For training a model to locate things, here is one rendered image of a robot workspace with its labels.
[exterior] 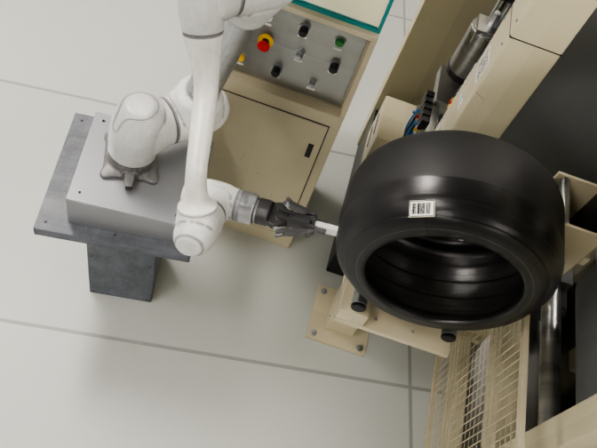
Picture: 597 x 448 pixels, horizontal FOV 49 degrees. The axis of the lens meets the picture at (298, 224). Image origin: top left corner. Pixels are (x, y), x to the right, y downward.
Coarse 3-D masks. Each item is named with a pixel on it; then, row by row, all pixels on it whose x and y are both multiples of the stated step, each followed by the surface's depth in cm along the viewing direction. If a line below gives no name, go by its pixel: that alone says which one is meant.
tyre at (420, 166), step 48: (432, 144) 160; (480, 144) 158; (384, 192) 157; (432, 192) 151; (480, 192) 149; (528, 192) 154; (336, 240) 176; (384, 240) 160; (432, 240) 202; (480, 240) 151; (528, 240) 151; (384, 288) 195; (432, 288) 199; (480, 288) 195; (528, 288) 161
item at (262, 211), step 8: (264, 200) 182; (264, 208) 181; (272, 208) 184; (256, 216) 181; (264, 216) 181; (272, 216) 182; (288, 216) 183; (264, 224) 182; (272, 224) 181; (280, 224) 182
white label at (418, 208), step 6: (414, 204) 151; (420, 204) 151; (426, 204) 150; (432, 204) 150; (414, 210) 151; (420, 210) 150; (426, 210) 150; (432, 210) 149; (414, 216) 151; (420, 216) 150; (426, 216) 149; (432, 216) 149
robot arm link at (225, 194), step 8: (208, 184) 181; (216, 184) 182; (224, 184) 183; (184, 192) 182; (208, 192) 178; (216, 192) 179; (224, 192) 180; (232, 192) 181; (216, 200) 176; (224, 200) 178; (232, 200) 180; (224, 208) 177; (232, 208) 180
